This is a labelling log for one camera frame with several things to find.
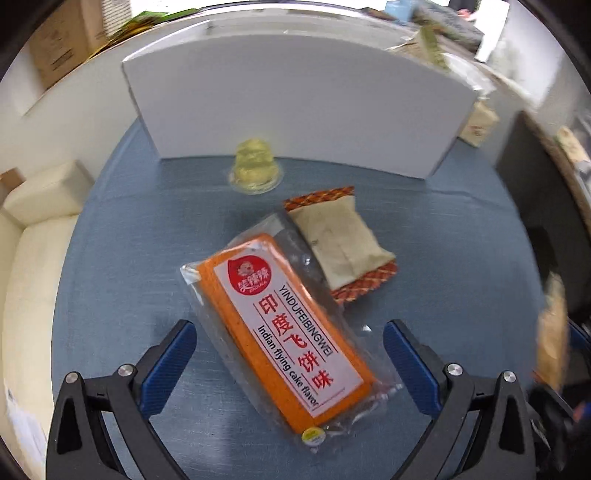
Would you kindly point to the brown box corner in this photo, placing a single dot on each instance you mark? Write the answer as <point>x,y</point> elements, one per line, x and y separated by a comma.
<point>10,180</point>

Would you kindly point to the orange cake packet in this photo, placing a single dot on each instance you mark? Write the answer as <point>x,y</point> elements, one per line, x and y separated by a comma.
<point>286,332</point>

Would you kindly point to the yellow tissue pack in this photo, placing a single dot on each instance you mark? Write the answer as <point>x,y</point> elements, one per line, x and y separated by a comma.
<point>480,122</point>

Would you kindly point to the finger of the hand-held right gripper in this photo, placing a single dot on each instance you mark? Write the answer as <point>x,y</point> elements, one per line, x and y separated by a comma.
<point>580,336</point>

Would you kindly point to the printed tissue box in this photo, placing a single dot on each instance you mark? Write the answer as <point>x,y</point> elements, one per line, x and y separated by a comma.
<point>450,21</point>

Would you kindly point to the white sofa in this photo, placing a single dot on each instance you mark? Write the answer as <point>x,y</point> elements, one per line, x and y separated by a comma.
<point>32,286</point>

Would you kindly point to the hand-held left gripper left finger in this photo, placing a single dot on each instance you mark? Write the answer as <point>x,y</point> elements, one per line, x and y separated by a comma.
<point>168,364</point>

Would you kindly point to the pile of green packets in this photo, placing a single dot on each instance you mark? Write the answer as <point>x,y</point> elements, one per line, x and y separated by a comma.
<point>143,23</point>

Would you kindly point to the pale green pack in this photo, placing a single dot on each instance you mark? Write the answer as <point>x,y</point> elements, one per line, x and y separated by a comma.
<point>399,9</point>

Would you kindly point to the dark cabinet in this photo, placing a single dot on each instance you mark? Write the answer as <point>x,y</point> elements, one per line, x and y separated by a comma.
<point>531,184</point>

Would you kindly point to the clear jelly cup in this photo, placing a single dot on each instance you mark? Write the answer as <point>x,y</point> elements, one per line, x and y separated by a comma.
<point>255,166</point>

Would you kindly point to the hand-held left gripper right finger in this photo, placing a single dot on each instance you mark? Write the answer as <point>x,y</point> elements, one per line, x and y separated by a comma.
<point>411,364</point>

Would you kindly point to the tan packet with red ends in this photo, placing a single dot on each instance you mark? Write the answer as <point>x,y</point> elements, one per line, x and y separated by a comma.
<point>341,244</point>

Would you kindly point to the brown cardboard box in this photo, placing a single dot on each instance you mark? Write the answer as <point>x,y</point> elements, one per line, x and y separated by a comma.
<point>60,44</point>

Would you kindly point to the white cardboard box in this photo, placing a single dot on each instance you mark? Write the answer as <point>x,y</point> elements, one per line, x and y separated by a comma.
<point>300,106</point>

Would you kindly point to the long white snack packet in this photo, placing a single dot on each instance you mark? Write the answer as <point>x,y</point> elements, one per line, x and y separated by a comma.
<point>551,332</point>

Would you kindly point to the cream printed box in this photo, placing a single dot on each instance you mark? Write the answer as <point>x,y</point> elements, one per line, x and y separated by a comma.
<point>573,145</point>

